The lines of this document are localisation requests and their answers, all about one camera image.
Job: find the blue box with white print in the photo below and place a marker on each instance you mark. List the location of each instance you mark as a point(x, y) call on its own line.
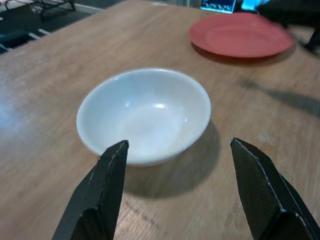
point(218, 5)

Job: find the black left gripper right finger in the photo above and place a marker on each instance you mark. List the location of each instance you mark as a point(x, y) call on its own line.
point(265, 200)

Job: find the white ceramic bowl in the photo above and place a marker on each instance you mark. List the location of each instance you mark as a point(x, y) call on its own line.
point(143, 117)

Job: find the black metal rack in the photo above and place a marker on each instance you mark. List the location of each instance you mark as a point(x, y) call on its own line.
point(53, 6)

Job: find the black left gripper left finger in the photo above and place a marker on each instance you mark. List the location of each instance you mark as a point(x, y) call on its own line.
point(100, 195)

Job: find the red round plate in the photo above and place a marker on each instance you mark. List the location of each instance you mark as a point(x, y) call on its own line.
point(240, 35)

